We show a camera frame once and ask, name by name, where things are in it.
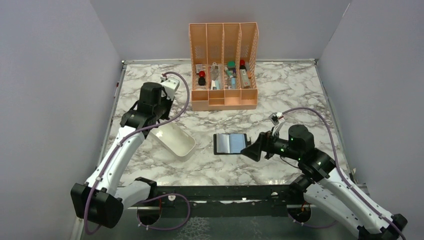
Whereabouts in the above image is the white plastic tray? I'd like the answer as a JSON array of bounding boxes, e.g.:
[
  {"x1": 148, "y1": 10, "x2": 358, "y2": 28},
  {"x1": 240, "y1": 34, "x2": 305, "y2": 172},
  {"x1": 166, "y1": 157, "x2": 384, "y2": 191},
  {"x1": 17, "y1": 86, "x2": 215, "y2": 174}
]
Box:
[{"x1": 149, "y1": 122, "x2": 196, "y2": 162}]

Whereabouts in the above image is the grey stapler box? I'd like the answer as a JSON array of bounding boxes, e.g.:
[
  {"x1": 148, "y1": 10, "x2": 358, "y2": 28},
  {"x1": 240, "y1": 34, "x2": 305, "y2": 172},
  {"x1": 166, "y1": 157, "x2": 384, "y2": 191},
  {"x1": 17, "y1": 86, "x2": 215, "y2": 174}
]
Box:
[{"x1": 239, "y1": 69, "x2": 251, "y2": 89}]

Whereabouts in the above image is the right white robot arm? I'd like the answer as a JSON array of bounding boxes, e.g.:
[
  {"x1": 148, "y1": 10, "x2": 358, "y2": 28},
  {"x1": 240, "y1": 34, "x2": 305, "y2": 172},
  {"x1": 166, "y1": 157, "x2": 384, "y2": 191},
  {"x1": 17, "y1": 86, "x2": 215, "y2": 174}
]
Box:
[{"x1": 241, "y1": 124, "x2": 408, "y2": 240}]

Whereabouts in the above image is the green cap item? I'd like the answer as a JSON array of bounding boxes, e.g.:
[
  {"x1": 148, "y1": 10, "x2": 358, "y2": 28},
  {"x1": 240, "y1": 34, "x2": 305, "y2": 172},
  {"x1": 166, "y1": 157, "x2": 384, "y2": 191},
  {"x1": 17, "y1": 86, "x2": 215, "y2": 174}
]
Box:
[{"x1": 227, "y1": 61, "x2": 236, "y2": 69}]

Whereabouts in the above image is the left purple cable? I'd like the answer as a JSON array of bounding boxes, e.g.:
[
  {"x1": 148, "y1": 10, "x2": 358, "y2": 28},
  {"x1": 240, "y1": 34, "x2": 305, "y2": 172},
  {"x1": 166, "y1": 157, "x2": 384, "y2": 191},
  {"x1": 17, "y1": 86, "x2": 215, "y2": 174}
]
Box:
[{"x1": 83, "y1": 71, "x2": 191, "y2": 236}]

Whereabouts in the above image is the orange desk organizer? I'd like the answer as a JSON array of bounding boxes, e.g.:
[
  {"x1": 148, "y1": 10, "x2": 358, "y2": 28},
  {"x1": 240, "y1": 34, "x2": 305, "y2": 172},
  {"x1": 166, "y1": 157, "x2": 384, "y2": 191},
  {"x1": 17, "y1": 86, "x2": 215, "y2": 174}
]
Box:
[{"x1": 188, "y1": 22, "x2": 259, "y2": 111}]

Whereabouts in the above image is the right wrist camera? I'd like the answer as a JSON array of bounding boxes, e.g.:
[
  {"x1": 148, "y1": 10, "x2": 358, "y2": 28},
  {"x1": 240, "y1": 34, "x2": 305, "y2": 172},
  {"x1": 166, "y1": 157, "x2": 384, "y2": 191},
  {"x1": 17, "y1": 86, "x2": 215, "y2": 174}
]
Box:
[{"x1": 268, "y1": 112, "x2": 286, "y2": 136}]

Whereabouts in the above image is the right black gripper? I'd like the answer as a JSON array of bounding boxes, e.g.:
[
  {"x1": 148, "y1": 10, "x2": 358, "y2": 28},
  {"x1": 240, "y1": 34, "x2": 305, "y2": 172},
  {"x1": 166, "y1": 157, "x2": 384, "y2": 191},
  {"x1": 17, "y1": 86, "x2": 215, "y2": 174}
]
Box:
[{"x1": 240, "y1": 126, "x2": 302, "y2": 161}]

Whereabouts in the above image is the red cap bottle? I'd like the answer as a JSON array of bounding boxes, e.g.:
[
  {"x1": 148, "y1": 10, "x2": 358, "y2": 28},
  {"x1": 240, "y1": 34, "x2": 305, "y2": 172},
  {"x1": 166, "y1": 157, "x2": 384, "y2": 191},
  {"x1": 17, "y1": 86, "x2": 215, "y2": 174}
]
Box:
[{"x1": 239, "y1": 59, "x2": 247, "y2": 70}]

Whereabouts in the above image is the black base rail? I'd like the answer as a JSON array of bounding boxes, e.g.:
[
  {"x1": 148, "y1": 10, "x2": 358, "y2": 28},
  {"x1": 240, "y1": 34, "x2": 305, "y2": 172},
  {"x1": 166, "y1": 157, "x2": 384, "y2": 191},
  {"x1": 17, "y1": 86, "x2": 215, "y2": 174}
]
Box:
[{"x1": 134, "y1": 184, "x2": 312, "y2": 222}]

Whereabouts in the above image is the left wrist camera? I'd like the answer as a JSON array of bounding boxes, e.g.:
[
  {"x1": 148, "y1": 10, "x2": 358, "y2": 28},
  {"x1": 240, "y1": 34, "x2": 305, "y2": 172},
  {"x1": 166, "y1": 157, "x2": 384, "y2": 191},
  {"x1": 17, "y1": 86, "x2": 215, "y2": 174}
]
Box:
[{"x1": 160, "y1": 76, "x2": 180, "y2": 102}]

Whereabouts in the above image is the black leather card holder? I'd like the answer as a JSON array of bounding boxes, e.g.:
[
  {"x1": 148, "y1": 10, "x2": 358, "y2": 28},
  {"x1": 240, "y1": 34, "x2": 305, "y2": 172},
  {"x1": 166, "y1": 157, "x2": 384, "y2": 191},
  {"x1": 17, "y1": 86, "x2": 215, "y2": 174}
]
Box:
[{"x1": 213, "y1": 133, "x2": 251, "y2": 155}]

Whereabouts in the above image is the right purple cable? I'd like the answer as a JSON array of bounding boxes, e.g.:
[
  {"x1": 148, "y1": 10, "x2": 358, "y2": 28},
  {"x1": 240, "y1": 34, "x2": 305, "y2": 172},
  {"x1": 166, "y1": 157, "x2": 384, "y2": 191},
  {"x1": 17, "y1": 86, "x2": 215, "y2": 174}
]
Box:
[{"x1": 279, "y1": 106, "x2": 408, "y2": 240}]

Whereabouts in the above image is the purple cable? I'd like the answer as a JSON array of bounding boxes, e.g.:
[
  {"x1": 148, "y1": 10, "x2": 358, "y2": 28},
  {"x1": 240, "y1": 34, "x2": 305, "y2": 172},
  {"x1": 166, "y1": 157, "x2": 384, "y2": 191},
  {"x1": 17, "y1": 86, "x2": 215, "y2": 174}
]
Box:
[
  {"x1": 279, "y1": 106, "x2": 408, "y2": 240},
  {"x1": 83, "y1": 71, "x2": 191, "y2": 236}
]

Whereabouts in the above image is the black round item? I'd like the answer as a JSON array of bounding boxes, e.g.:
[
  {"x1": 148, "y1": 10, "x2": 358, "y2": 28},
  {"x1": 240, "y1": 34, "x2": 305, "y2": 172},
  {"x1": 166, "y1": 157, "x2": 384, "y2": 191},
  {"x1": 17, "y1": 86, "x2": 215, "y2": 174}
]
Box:
[{"x1": 197, "y1": 77, "x2": 206, "y2": 86}]

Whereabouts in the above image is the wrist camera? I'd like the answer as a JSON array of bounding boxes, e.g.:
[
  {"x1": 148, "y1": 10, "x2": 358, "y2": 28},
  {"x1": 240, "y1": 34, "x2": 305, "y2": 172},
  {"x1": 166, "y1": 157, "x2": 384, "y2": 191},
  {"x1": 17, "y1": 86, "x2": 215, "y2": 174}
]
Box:
[
  {"x1": 268, "y1": 112, "x2": 286, "y2": 136},
  {"x1": 160, "y1": 76, "x2": 180, "y2": 102}
]

